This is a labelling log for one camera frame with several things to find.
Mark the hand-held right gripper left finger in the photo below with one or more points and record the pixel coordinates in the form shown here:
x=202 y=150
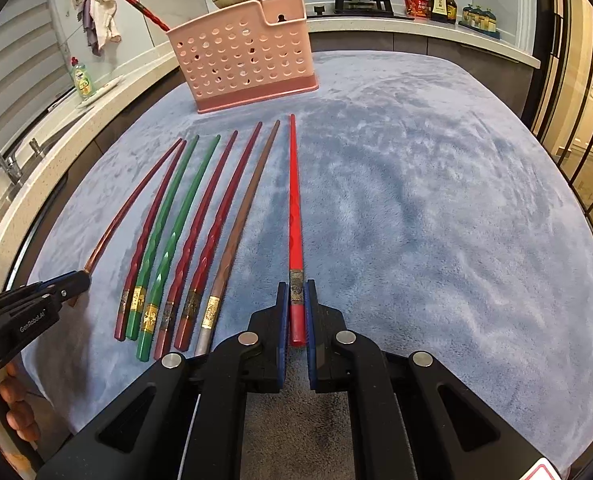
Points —
x=281 y=332

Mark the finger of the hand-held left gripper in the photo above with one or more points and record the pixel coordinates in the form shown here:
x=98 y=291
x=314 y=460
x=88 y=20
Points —
x=71 y=285

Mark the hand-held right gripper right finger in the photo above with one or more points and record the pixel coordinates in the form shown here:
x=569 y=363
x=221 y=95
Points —
x=311 y=340

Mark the dark red chopstick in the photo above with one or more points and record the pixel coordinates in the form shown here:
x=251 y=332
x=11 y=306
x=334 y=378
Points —
x=210 y=252
x=135 y=260
x=189 y=255

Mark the copper red chopstick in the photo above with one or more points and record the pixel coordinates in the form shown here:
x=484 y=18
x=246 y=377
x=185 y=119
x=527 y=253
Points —
x=117 y=223

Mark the green chopstick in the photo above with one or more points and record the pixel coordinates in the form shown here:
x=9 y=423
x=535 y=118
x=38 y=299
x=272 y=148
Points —
x=169 y=255
x=148 y=260

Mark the brown silver-tipped chopstick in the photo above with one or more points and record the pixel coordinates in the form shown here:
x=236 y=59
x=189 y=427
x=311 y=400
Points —
x=230 y=250

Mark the red and brown chopsticks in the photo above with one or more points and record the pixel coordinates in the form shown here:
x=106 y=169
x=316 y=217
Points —
x=294 y=220

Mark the pink perforated utensil holder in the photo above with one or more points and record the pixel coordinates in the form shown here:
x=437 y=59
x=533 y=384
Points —
x=246 y=55

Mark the bright red chopstick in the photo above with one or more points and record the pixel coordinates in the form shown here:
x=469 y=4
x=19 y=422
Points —
x=146 y=10

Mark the person's left hand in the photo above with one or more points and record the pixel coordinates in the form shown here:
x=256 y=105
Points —
x=21 y=415

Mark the steel sink soap dispenser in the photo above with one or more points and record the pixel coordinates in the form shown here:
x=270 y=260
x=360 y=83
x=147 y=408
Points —
x=36 y=150

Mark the blue-grey fleece blanket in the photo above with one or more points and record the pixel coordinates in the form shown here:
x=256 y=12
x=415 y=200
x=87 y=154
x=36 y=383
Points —
x=426 y=210

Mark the patterned plate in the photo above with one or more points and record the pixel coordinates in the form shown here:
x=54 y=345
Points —
x=101 y=92

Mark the white kitchen counter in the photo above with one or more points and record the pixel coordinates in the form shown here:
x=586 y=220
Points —
x=131 y=92

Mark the green dish soap bottle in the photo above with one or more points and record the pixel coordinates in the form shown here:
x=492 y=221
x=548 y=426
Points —
x=82 y=82

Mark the white window blind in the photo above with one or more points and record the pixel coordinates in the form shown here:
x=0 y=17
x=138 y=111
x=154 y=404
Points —
x=21 y=60

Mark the purple hanging cloth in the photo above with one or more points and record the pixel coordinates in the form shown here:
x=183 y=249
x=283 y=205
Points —
x=90 y=25

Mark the pink white hanging cloth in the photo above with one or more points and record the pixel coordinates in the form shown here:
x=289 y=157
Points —
x=106 y=12

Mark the black grid glass door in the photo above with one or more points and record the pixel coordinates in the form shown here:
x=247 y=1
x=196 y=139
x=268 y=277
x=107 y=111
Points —
x=576 y=135

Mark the black gas stove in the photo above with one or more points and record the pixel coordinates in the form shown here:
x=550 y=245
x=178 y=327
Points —
x=366 y=7

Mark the red seasoning jar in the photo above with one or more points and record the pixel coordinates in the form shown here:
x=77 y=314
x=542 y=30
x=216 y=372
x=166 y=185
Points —
x=416 y=7

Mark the pack of small bottles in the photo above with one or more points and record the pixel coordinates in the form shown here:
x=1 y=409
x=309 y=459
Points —
x=478 y=20

